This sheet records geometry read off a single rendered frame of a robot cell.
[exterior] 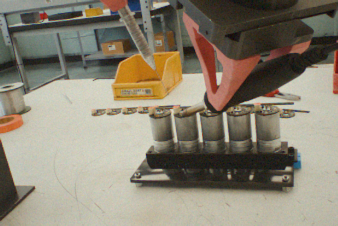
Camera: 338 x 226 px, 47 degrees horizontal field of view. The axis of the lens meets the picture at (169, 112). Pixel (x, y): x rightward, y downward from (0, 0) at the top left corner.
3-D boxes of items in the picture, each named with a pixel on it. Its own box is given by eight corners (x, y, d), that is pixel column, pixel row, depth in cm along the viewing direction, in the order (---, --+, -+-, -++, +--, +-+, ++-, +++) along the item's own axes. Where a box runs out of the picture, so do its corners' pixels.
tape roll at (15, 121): (5, 120, 69) (3, 114, 69) (31, 121, 67) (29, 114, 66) (-22, 133, 64) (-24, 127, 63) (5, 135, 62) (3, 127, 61)
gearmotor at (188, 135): (198, 160, 41) (193, 115, 39) (177, 159, 42) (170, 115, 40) (203, 150, 43) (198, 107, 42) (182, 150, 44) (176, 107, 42)
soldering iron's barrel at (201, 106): (181, 122, 39) (212, 110, 33) (177, 108, 39) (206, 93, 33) (194, 118, 40) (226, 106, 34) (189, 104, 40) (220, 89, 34)
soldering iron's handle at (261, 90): (208, 117, 33) (315, 77, 21) (199, 89, 33) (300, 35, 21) (232, 109, 34) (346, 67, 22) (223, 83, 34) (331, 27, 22)
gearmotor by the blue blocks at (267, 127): (281, 161, 38) (279, 112, 37) (256, 160, 39) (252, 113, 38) (282, 150, 41) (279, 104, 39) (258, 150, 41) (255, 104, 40)
